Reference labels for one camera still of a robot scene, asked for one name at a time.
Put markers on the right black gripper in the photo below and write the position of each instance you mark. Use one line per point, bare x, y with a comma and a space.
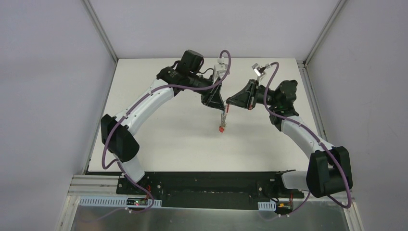
251, 94

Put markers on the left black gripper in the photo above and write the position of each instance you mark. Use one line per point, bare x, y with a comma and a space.
211, 90

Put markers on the grey red keyring holder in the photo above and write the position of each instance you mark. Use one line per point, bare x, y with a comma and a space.
223, 121

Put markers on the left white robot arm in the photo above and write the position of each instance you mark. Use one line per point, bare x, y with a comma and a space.
118, 131

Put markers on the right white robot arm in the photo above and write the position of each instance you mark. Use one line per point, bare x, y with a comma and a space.
329, 168

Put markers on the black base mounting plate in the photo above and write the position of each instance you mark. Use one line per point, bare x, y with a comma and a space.
211, 190

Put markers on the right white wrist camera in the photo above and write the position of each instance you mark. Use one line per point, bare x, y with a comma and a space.
260, 71

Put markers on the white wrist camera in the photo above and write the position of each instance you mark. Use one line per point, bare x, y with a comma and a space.
220, 68
260, 71

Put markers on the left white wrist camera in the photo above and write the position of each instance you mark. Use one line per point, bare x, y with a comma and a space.
220, 68

